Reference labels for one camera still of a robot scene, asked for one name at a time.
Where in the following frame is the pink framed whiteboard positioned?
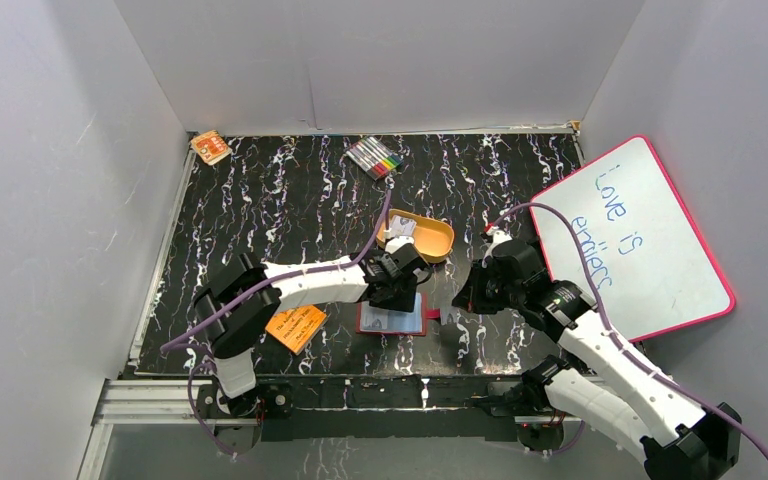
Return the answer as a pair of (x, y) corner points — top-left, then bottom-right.
(531, 136), (736, 341)

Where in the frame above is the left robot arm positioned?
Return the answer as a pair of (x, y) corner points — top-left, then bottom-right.
(193, 243), (431, 416)

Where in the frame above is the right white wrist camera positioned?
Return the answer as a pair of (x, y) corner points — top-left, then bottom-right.
(481, 224), (512, 260)

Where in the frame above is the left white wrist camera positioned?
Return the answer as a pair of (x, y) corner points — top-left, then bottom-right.
(383, 229), (415, 254)

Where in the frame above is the purple cable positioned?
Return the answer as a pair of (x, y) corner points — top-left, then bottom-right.
(158, 188), (395, 458)
(486, 201), (768, 480)

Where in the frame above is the orange book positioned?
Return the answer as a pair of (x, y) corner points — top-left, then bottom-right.
(266, 305), (326, 354)

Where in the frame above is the red card holder wallet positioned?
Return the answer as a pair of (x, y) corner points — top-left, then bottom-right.
(356, 293), (441, 336)

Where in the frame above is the black metal base rail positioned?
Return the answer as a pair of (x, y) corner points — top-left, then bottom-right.
(92, 372), (690, 458)

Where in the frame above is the orange oval tray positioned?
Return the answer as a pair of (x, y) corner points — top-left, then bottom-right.
(376, 209), (455, 264)

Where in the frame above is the white card in tray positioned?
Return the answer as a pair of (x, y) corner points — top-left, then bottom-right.
(387, 215), (417, 239)

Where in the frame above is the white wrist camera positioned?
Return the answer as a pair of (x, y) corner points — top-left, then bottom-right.
(383, 229), (415, 254)
(481, 224), (512, 260)

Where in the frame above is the small orange card box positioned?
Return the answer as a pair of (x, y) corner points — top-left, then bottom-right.
(190, 130), (231, 166)

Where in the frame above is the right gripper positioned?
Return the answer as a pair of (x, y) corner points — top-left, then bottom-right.
(452, 259), (524, 314)

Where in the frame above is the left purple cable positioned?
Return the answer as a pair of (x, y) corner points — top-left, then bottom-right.
(158, 188), (395, 458)

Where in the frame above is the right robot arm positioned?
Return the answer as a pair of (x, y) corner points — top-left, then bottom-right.
(452, 231), (740, 479)

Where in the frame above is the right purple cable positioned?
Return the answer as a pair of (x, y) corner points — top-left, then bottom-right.
(486, 201), (768, 480)

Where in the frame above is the pack of coloured markers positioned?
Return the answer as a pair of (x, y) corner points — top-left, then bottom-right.
(345, 136), (403, 181)

